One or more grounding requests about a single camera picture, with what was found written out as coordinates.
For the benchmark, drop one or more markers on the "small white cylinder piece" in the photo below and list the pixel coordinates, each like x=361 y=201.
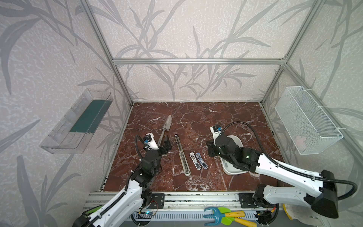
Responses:
x=195 y=161

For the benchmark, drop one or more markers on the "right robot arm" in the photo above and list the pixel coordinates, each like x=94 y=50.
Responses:
x=318 y=191

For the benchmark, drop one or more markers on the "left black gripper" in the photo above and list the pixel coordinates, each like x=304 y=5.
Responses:
x=163 y=147

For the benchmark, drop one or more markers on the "white work glove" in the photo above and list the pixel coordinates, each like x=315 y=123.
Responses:
x=304 y=215

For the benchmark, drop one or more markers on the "blue staple box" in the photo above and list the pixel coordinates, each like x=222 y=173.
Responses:
x=201 y=161

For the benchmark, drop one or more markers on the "clear acrylic wall shelf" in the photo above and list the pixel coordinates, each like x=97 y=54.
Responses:
x=74 y=131

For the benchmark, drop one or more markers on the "green toy garden shovel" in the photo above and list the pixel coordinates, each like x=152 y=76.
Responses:
x=238 y=219

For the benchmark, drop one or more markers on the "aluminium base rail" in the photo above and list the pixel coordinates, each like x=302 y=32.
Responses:
x=189 y=206

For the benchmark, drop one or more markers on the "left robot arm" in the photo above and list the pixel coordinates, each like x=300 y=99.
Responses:
x=135 y=195

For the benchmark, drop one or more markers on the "green work glove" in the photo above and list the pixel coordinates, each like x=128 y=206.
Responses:
x=91 y=211

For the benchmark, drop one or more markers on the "teal toy garden rake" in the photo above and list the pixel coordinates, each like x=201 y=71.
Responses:
x=216 y=216

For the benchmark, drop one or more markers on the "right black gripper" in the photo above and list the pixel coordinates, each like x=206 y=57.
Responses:
x=212 y=149

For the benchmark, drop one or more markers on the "metal garden trowel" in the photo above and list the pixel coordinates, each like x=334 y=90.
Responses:
x=166 y=127

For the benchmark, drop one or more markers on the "white plastic tray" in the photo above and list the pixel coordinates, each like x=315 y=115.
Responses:
x=229 y=166

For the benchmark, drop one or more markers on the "white wire mesh basket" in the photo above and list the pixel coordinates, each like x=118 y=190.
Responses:
x=308 y=125

